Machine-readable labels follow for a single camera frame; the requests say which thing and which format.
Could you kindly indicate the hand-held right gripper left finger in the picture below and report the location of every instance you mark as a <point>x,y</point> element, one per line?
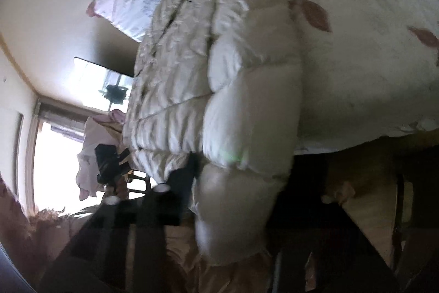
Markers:
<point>171,203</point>

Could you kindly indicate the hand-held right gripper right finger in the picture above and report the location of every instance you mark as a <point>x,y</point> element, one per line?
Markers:
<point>308,241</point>

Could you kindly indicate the white quilted duvet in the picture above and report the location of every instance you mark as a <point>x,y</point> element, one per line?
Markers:
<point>240,90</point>

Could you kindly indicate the window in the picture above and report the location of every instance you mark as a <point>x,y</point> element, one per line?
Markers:
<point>51,169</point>

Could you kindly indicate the potted plant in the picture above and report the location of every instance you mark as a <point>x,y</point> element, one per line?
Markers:
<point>115,92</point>

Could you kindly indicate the lavender print pillow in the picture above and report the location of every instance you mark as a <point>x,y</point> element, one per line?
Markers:
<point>127,1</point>

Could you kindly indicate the floral bed blanket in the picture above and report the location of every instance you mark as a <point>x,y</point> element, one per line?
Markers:
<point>370,56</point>

